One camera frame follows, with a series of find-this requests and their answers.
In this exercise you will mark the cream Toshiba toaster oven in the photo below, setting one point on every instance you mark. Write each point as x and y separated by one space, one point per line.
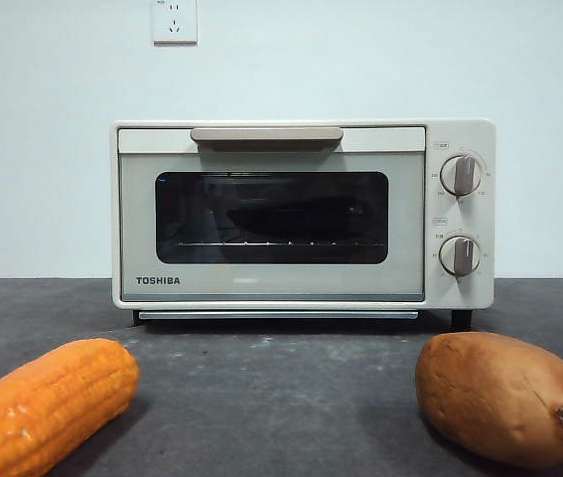
460 134

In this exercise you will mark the beige oven knob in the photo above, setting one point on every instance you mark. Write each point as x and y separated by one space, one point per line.
461 175
460 255

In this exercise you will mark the black oven foot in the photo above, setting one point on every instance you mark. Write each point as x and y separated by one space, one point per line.
461 319
136 318

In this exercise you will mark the silver oven crumb tray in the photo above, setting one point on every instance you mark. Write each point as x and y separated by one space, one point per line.
277 314

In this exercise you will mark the orange corn cob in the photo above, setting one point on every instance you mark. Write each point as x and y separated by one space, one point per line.
47 402

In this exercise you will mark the purple eggplant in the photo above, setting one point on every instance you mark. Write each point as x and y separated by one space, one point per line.
286 220

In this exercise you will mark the white wall socket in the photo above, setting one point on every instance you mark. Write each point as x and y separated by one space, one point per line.
175 25

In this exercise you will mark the brown sweet potato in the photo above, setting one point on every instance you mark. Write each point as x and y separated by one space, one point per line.
499 397

